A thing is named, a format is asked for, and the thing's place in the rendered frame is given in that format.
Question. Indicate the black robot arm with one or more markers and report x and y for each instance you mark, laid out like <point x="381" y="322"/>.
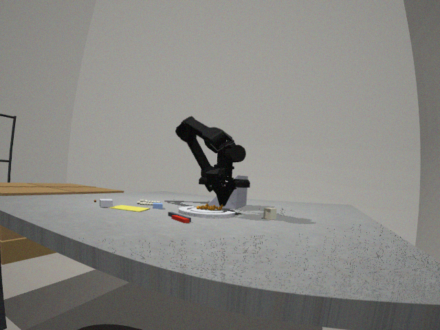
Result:
<point x="215" y="140"/>

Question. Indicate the yellow flat rectangular sheet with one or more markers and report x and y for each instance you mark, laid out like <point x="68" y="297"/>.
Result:
<point x="130" y="208"/>

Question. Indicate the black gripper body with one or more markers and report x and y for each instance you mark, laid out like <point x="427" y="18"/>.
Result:
<point x="239" y="183"/>

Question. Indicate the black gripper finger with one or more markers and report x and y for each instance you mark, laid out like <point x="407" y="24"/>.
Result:
<point x="226" y="194"/>
<point x="219" y="193"/>

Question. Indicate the cream cube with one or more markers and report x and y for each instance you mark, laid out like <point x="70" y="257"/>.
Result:
<point x="269" y="213"/>

